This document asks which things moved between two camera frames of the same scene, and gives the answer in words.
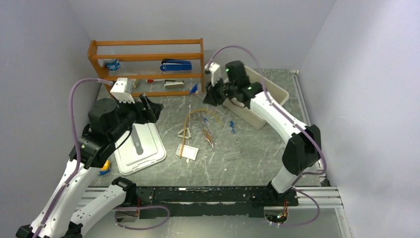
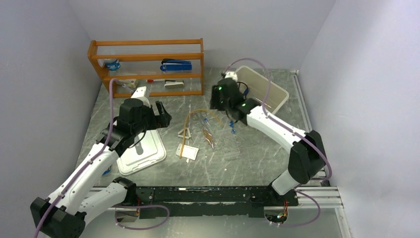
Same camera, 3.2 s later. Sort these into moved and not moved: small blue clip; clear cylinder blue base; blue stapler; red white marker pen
Moved: clear cylinder blue base
Not moved: small blue clip; red white marker pen; blue stapler
